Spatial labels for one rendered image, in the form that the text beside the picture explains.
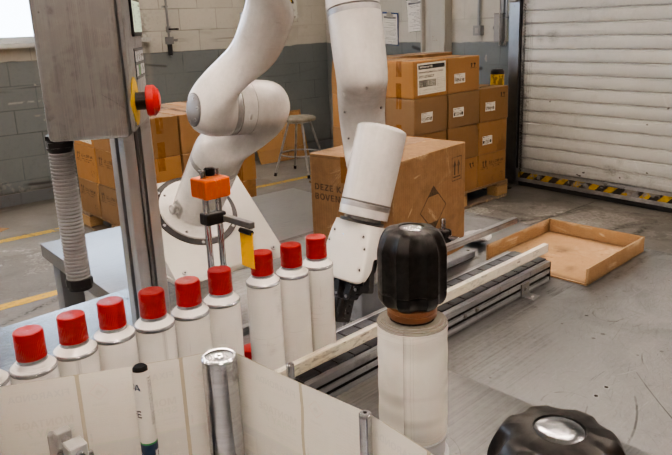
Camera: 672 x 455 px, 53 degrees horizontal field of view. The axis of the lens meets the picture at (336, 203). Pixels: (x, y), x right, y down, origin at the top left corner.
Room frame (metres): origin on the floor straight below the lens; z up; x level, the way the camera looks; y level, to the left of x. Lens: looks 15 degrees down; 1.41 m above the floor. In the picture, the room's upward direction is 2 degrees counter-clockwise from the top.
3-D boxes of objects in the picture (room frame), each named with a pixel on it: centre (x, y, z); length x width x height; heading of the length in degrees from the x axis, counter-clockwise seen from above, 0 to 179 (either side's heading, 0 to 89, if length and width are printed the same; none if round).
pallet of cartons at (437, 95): (5.23, -0.68, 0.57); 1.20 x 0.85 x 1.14; 131
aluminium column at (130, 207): (0.97, 0.29, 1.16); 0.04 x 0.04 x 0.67; 43
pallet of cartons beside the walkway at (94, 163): (4.72, 1.22, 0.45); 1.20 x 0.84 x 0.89; 41
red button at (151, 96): (0.84, 0.23, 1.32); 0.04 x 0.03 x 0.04; 8
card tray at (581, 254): (1.58, -0.56, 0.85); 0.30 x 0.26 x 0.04; 133
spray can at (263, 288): (0.95, 0.11, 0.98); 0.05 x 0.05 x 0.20
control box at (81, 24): (0.88, 0.30, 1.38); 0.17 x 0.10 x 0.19; 8
